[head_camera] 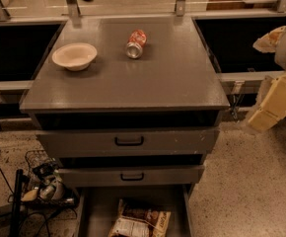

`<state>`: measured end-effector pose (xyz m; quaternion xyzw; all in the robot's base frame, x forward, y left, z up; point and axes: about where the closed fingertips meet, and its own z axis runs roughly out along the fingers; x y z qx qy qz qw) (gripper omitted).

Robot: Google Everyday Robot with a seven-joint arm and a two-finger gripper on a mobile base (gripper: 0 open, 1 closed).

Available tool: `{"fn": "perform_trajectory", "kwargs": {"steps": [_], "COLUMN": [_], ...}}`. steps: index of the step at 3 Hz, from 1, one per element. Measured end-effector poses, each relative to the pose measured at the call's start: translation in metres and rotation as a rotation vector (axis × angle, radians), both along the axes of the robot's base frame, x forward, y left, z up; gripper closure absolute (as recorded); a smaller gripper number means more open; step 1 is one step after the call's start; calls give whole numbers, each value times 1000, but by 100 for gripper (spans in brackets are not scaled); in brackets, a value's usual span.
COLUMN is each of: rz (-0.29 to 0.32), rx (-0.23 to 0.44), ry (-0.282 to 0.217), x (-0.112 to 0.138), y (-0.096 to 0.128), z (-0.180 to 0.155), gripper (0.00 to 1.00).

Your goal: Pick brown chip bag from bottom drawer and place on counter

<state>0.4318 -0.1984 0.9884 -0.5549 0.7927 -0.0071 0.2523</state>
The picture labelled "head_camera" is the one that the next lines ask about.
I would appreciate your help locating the white paper bowl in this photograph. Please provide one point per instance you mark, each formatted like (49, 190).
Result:
(75, 56)

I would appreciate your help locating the grey middle drawer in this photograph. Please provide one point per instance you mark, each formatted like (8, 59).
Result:
(133, 176)

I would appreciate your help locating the brown chip bag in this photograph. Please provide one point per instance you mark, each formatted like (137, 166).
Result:
(138, 219)

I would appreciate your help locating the grey drawer cabinet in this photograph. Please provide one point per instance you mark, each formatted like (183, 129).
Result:
(171, 86)

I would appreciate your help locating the grey top drawer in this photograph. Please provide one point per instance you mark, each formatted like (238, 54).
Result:
(108, 143)

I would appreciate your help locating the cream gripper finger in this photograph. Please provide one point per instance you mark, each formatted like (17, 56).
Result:
(272, 108)

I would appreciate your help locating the wooden box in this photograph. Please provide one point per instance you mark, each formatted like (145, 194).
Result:
(225, 5)

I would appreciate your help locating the black wire basket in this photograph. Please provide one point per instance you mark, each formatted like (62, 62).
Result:
(43, 185)

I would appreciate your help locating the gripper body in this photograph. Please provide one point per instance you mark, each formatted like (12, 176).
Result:
(268, 43)

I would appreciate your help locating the black stand post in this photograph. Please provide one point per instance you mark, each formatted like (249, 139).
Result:
(16, 204)

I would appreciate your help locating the grey bottom drawer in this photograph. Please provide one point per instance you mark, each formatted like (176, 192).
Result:
(98, 207)

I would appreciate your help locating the red soda can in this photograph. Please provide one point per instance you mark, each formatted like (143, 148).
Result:
(135, 44)

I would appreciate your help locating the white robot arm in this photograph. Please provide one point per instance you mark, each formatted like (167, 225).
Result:
(280, 59)

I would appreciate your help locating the grey drawer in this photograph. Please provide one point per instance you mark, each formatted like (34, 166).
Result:
(133, 176)
(98, 207)
(108, 143)

